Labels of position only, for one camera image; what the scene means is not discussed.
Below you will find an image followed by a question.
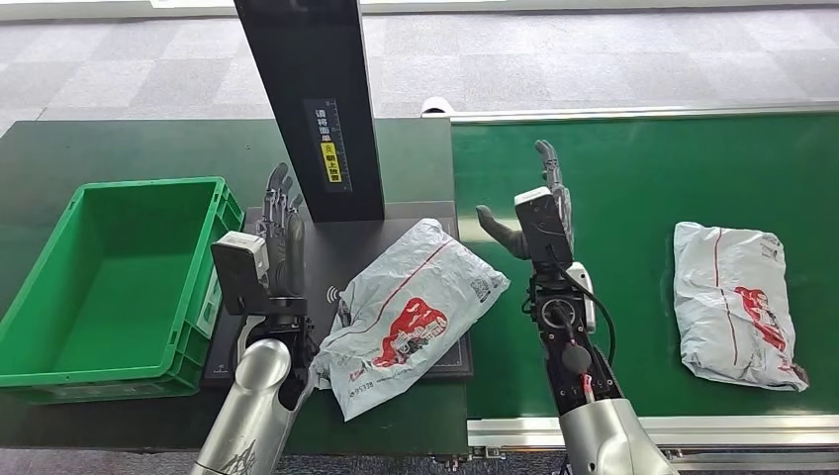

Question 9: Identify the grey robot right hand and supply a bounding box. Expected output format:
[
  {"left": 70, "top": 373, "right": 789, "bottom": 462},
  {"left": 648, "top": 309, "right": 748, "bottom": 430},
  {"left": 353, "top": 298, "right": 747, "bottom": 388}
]
[{"left": 475, "top": 139, "right": 577, "bottom": 261}]

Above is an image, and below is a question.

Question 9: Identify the grey red-print mailer package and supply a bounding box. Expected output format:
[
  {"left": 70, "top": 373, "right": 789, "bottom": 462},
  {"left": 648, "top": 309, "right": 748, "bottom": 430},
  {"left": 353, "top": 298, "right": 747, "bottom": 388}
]
[
  {"left": 308, "top": 218, "right": 512, "bottom": 423},
  {"left": 673, "top": 221, "right": 809, "bottom": 393}
]

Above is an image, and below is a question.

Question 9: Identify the green conveyor belt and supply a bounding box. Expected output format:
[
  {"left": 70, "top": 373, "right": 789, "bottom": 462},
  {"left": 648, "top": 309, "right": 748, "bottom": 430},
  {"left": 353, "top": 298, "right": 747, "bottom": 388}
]
[{"left": 450, "top": 112, "right": 839, "bottom": 421}]

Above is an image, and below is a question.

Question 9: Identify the black yellow label sticker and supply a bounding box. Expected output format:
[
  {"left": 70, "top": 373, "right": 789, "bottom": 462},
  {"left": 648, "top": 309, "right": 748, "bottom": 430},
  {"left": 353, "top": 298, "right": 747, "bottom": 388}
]
[{"left": 302, "top": 98, "right": 353, "bottom": 193}]

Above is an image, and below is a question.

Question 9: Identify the green plastic crate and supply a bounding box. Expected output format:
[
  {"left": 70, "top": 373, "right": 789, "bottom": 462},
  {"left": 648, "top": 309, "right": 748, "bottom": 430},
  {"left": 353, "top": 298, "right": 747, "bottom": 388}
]
[{"left": 0, "top": 175, "right": 245, "bottom": 405}]

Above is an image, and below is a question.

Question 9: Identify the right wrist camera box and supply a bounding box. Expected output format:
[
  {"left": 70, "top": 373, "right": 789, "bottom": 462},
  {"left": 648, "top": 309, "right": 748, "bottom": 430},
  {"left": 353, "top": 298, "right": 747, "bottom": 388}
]
[{"left": 513, "top": 186, "right": 575, "bottom": 267}]

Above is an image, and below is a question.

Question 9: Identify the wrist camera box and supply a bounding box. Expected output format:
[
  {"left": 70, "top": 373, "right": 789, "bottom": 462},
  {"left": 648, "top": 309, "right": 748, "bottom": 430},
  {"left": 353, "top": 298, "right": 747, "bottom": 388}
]
[
  {"left": 211, "top": 231, "right": 271, "bottom": 316},
  {"left": 513, "top": 186, "right": 575, "bottom": 267}
]

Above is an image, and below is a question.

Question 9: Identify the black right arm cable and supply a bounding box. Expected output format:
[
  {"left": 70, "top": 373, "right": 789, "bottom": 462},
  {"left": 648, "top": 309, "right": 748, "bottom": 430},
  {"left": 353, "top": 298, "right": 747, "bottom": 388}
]
[{"left": 550, "top": 261, "right": 617, "bottom": 368}]

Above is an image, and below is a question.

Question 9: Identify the black scanner base plate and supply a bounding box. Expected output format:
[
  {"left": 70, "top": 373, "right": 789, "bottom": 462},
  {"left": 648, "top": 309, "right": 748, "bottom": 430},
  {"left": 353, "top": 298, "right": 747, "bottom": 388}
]
[{"left": 203, "top": 201, "right": 473, "bottom": 388}]

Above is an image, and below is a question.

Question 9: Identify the aluminium conveyor side rail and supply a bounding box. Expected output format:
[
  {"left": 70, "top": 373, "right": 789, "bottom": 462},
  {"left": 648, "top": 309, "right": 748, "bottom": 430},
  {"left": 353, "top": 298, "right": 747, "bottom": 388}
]
[
  {"left": 422, "top": 101, "right": 839, "bottom": 125},
  {"left": 466, "top": 414, "right": 839, "bottom": 473}
]

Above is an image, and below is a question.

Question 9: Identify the black scanner post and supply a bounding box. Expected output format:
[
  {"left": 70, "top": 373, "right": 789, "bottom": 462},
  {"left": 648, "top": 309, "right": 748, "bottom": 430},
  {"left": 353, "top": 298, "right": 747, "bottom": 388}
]
[{"left": 233, "top": 0, "right": 386, "bottom": 225}]

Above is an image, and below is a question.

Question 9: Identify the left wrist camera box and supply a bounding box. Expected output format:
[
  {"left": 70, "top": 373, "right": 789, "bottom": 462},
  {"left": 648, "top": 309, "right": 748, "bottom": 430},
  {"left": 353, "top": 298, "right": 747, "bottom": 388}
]
[{"left": 211, "top": 231, "right": 271, "bottom": 316}]

